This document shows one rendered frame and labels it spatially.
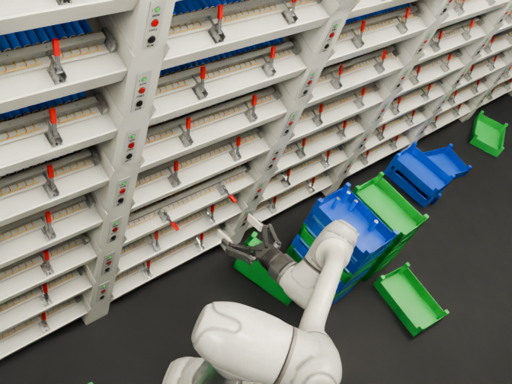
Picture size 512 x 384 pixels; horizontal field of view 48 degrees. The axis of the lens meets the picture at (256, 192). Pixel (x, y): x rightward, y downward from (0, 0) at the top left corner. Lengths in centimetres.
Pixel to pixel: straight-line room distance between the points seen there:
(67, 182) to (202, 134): 45
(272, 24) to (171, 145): 46
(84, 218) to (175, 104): 45
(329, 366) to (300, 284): 58
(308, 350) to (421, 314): 171
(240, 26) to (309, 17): 25
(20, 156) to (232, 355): 65
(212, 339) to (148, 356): 115
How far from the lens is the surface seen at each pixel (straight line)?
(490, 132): 421
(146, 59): 137
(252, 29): 160
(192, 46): 147
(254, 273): 255
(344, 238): 172
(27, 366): 230
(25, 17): 115
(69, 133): 145
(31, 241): 172
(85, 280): 210
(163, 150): 172
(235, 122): 188
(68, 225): 175
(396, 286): 291
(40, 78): 129
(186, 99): 161
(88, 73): 133
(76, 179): 161
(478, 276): 324
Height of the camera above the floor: 212
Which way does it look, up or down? 46 degrees down
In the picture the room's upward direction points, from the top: 25 degrees clockwise
